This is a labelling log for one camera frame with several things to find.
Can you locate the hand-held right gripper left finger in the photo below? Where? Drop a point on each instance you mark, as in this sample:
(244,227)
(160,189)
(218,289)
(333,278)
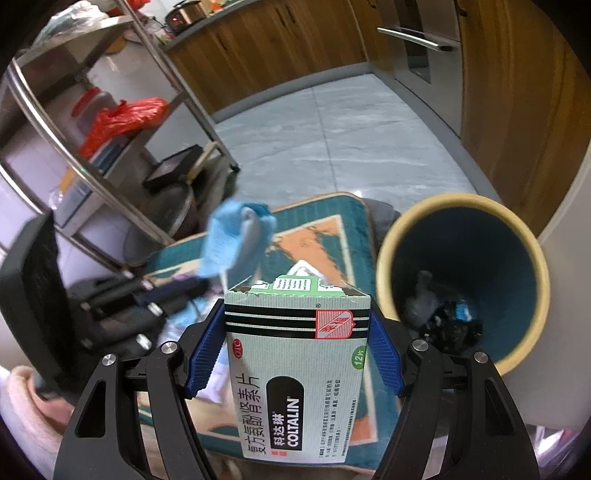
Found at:
(207,350)

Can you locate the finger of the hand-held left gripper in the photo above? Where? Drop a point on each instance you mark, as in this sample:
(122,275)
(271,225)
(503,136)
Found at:
(175,290)
(120,330)

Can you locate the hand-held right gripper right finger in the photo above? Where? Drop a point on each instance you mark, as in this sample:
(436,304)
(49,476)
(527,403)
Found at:
(385,350)

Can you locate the clear plastic bag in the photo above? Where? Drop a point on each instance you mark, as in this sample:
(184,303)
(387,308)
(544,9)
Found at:
(422,300)

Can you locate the black plastic bag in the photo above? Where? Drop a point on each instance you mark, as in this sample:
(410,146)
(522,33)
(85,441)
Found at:
(452,330)

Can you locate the blue face mask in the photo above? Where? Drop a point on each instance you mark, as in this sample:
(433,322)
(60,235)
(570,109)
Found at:
(231,240)

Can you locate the striped white green medicine box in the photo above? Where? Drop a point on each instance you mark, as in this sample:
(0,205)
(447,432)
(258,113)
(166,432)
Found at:
(300,369)

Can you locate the small silver sachet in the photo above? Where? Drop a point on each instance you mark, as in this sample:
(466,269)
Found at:
(302,270)

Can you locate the teal bin with yellow rim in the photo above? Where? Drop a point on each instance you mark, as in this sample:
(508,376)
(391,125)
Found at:
(508,277)

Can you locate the person's left forearm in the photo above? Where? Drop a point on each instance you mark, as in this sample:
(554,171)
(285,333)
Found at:
(27,415)

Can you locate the glass pan lid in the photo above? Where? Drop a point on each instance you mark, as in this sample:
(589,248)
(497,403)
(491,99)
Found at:
(161,217)

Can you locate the black flat box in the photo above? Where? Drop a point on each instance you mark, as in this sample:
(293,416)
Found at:
(173,168)

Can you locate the teal patterned table mat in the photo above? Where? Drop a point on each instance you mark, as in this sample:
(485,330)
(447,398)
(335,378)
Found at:
(323,230)

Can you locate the red plastic bag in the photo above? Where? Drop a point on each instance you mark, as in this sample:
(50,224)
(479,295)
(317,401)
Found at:
(124,117)

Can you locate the dark jar with red lid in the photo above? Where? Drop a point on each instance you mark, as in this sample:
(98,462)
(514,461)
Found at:
(90,104)

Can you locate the stainless steel shelf rack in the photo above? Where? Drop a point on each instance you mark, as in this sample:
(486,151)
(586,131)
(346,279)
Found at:
(69,55)

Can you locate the wooden kitchen cabinets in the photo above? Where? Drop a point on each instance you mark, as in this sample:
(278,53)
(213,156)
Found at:
(277,50)

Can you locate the dark rice cooker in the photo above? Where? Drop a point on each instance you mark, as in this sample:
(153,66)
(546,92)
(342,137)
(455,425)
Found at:
(184,16)

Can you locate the white plastic bag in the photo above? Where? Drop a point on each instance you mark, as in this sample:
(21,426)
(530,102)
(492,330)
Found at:
(78,18)

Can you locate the stainless steel built-in oven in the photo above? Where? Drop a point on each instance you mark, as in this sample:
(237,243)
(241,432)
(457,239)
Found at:
(415,60)

